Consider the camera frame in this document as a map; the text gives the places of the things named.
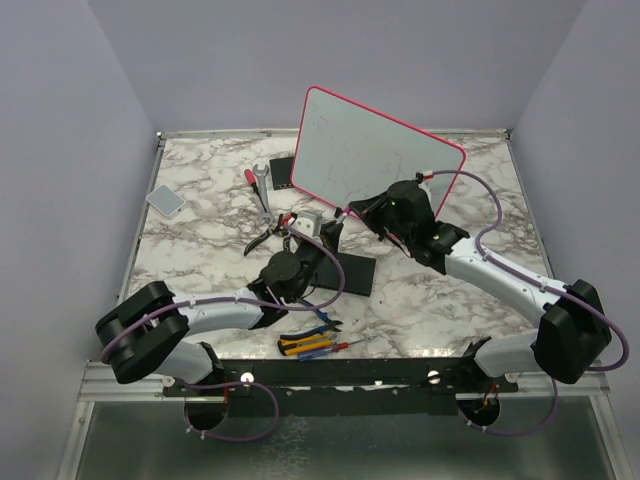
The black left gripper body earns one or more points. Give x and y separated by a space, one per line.
310 257

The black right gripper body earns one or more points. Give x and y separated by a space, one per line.
397 231

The pink framed whiteboard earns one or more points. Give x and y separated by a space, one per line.
347 151

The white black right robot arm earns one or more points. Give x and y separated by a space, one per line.
568 332

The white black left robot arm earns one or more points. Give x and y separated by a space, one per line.
147 333

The yellow black utility knife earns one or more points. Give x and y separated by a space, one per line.
295 347

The red blue screwdriver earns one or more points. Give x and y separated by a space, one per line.
325 351

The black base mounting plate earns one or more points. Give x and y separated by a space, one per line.
351 387

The small white square box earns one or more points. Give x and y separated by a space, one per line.
165 201

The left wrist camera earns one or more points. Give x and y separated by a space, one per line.
302 224

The black handled wire stripper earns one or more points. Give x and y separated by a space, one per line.
278 229

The black flat network switch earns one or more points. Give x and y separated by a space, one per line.
359 272

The blue handled cutting pliers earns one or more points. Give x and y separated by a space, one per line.
333 325

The black rear network switch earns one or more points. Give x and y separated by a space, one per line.
281 171

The red handled wrench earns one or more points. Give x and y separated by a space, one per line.
256 178

